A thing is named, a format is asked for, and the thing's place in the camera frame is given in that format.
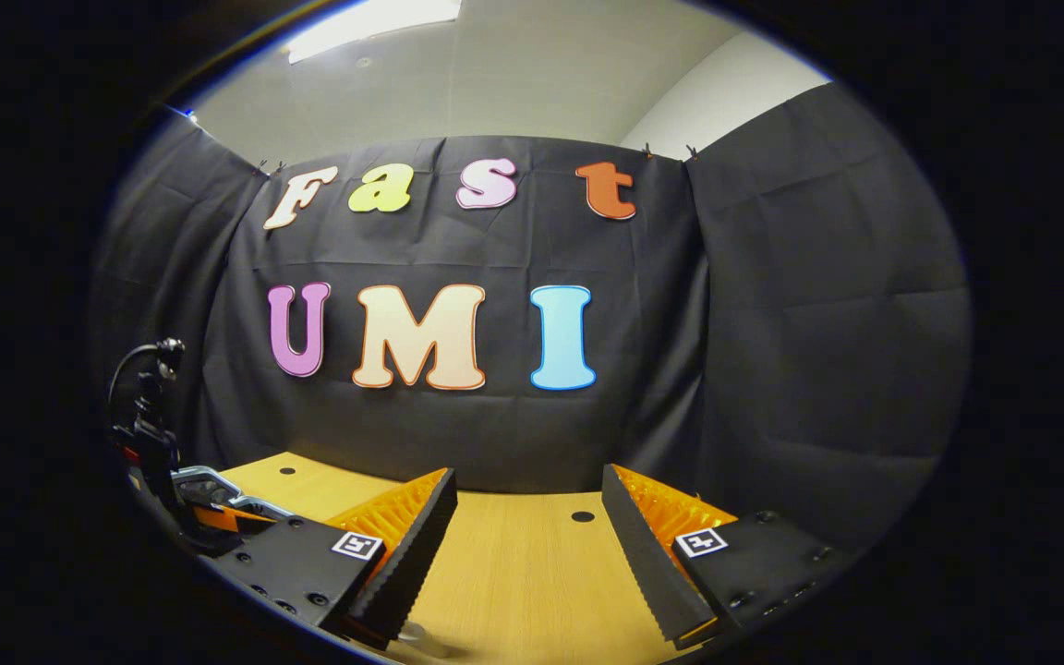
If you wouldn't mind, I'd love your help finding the black cable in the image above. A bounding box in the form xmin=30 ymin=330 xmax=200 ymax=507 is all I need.
xmin=106 ymin=336 xmax=187 ymax=428

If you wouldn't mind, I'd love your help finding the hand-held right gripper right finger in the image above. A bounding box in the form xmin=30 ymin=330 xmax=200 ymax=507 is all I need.
xmin=600 ymin=464 xmax=856 ymax=649

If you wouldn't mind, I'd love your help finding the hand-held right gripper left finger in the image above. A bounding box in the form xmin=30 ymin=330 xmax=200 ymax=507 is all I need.
xmin=209 ymin=467 xmax=460 ymax=651

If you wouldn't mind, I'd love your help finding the black backdrop cloth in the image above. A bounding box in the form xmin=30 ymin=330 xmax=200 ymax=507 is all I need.
xmin=89 ymin=81 xmax=973 ymax=555

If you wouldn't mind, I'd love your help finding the long ceiling light panel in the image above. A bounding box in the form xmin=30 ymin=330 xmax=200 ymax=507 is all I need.
xmin=284 ymin=0 xmax=463 ymax=65

